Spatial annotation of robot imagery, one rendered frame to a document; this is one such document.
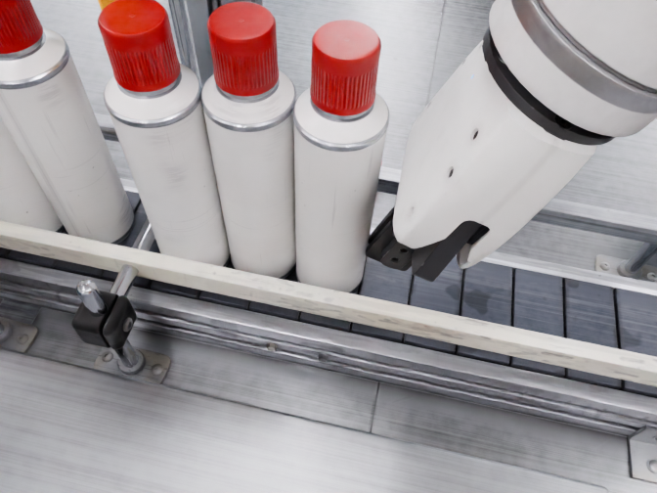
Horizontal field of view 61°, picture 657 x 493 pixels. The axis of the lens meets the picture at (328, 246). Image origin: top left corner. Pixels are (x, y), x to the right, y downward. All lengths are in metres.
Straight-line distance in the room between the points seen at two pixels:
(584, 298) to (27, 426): 0.40
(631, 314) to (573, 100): 0.27
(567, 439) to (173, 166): 0.34
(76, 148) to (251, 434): 0.21
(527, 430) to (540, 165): 0.26
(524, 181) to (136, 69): 0.19
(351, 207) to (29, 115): 0.19
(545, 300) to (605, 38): 0.27
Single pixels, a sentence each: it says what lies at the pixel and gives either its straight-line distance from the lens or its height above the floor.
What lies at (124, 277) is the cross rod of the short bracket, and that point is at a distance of 0.41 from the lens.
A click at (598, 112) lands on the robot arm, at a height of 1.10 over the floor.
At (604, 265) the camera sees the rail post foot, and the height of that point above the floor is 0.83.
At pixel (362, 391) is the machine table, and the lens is 0.44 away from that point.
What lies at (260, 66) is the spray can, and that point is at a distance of 0.29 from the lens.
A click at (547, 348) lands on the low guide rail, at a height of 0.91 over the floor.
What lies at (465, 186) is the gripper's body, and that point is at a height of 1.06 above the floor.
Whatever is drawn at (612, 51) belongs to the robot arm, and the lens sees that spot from 0.23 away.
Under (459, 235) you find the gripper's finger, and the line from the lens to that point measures 0.29.
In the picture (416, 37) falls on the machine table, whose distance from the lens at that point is 0.74.
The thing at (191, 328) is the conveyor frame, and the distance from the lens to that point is 0.45.
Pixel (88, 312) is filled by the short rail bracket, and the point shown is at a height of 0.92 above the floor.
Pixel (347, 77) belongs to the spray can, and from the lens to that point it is 0.27.
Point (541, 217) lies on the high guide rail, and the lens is 0.40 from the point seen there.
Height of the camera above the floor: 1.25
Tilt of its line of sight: 55 degrees down
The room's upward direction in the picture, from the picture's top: 4 degrees clockwise
